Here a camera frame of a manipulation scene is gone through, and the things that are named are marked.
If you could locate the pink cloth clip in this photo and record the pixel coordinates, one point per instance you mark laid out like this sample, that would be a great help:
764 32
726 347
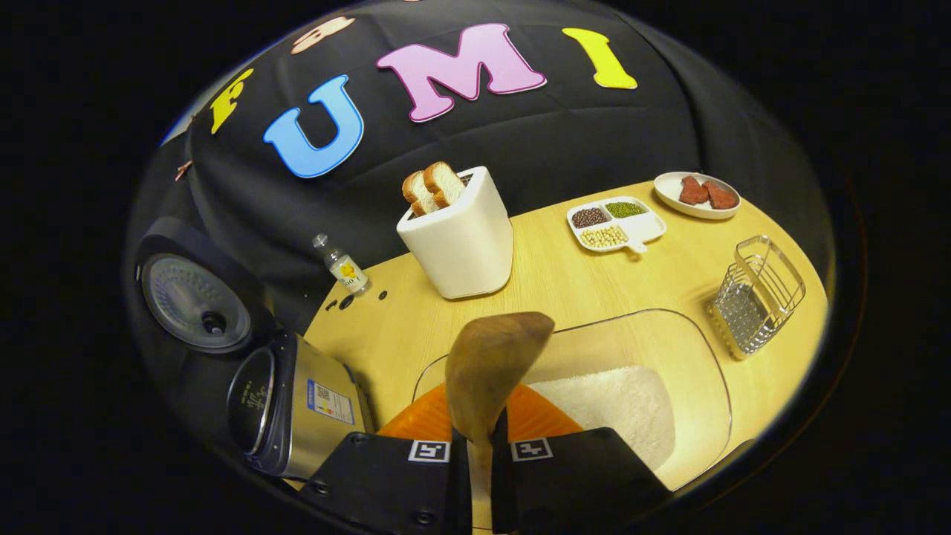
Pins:
183 170

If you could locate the black backdrop cloth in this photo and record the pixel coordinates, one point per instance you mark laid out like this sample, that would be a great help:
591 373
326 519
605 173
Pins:
535 134

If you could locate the white divided bean dish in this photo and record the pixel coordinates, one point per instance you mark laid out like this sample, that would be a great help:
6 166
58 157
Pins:
646 227

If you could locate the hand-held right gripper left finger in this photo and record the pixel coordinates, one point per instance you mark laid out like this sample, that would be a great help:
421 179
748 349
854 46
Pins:
461 490

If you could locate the round white plate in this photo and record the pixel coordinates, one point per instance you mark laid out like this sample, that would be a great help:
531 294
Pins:
669 189

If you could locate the toasted bread slice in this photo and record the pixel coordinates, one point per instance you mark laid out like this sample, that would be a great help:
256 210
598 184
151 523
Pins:
418 195
444 182

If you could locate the white toaster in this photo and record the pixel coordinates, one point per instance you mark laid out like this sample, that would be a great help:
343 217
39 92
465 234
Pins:
468 245

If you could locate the dark blue rice cooker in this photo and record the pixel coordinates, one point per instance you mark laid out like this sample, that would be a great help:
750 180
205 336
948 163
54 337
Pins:
297 401

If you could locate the wooden spoon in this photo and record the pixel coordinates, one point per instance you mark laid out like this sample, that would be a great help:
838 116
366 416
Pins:
490 364

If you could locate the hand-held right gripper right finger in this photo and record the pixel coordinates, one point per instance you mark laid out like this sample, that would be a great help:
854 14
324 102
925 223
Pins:
499 490

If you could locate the red meat slice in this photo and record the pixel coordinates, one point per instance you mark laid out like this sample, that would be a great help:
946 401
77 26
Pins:
693 192
722 197

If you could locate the small glass bottle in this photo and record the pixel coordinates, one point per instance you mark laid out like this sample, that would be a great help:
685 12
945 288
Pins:
343 267

